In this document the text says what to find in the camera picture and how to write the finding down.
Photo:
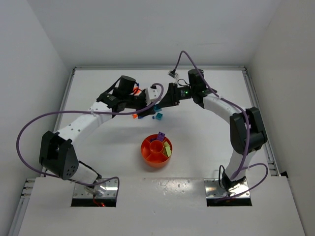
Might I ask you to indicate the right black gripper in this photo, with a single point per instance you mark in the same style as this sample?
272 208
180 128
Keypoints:
174 95

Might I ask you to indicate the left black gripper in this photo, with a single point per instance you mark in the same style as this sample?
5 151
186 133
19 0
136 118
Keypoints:
141 103

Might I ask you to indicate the teal square lego brick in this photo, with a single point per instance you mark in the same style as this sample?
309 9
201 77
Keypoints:
159 116

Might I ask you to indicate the lime green purple lego brick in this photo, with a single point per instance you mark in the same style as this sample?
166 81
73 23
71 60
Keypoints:
168 151

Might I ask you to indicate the teal long lego brick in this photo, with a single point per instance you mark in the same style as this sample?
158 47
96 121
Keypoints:
156 108

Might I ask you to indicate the orange lego brick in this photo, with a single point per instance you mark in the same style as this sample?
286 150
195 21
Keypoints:
136 91

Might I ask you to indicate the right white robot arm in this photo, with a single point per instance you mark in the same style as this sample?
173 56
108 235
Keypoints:
247 131

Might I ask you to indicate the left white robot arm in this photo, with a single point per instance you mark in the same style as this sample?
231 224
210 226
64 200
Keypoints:
58 149

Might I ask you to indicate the orange round divided container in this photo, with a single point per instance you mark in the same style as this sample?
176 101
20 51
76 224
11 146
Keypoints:
153 153

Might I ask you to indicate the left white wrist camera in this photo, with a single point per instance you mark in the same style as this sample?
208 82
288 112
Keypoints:
152 95

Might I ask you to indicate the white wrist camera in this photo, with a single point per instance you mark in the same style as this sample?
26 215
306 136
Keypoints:
152 95
173 74

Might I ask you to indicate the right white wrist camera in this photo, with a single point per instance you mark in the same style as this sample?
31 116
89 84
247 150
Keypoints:
173 74

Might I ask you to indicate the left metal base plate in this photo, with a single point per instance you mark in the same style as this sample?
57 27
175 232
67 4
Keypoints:
108 189

